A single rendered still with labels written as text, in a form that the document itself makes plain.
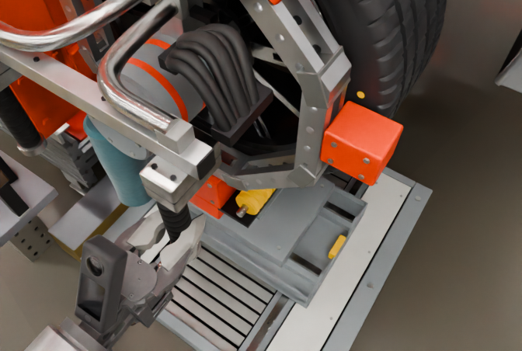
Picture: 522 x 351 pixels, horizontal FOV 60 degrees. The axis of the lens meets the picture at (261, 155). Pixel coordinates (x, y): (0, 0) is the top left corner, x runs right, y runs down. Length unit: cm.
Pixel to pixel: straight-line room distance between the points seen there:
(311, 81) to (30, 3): 63
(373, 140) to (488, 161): 127
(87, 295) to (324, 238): 91
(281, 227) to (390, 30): 79
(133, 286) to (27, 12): 63
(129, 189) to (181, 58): 53
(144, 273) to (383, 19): 44
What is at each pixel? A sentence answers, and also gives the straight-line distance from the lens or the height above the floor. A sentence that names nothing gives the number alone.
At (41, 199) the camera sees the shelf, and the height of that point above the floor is 45.
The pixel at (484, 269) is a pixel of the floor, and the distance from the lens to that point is 164.
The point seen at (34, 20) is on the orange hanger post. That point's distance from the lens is 105.
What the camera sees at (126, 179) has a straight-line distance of 97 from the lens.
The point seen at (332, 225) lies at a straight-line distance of 140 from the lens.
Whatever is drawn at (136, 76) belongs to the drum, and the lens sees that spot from 68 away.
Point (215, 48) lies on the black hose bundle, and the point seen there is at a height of 104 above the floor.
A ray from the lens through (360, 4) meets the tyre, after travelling 60.
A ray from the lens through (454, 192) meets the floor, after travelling 174.
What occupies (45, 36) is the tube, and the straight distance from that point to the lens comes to 63.
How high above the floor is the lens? 137
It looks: 54 degrees down
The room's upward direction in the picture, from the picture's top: straight up
